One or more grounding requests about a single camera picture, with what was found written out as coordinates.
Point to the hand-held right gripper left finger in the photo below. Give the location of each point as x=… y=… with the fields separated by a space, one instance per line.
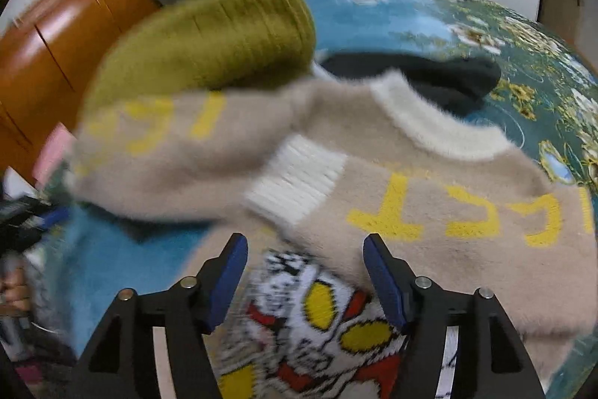
x=227 y=282

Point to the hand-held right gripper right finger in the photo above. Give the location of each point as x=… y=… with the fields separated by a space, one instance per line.
x=384 y=282

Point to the beige fuzzy sweater yellow letters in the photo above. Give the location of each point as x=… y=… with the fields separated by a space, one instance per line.
x=420 y=212

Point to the person's left hand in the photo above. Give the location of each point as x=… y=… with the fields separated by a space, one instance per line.
x=17 y=289

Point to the pink cloth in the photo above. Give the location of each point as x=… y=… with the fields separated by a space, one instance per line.
x=51 y=153

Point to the orange wooden headboard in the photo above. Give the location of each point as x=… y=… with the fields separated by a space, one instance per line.
x=56 y=34

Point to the black garment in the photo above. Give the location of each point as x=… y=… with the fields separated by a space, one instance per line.
x=444 y=81

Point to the olive green knit sweater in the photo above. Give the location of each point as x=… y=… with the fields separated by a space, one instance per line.
x=210 y=48

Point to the teal floral printed blanket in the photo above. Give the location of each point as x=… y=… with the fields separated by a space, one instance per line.
x=523 y=67

